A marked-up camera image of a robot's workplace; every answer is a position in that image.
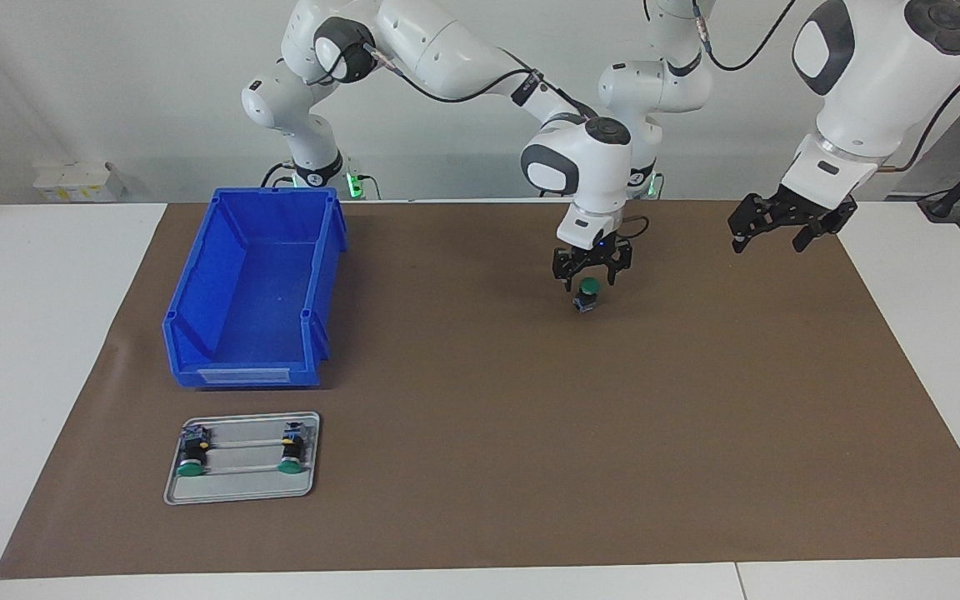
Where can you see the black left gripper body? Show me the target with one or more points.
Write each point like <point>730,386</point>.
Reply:
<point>805,208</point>

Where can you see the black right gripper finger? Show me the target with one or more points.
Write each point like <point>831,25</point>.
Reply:
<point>565,268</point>
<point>623,262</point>

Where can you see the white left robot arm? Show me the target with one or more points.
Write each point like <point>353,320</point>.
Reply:
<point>880,83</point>

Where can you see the brown table mat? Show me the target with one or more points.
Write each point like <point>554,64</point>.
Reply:
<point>530,458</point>

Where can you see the green push button switch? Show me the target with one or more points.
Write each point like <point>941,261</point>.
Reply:
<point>587,289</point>
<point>290,454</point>
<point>191,454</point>

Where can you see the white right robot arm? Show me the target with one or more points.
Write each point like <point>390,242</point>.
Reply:
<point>447,50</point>

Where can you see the blue plastic storage bin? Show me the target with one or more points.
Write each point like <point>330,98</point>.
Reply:
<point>255,292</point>

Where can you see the silver metal tray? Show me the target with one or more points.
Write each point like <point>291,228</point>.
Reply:
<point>238,487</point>

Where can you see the white cardboard box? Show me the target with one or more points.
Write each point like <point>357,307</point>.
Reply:
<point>72,179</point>

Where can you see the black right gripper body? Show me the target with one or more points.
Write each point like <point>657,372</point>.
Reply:
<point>592,252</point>

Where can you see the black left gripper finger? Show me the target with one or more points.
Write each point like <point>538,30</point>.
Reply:
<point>817,233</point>
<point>753,218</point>

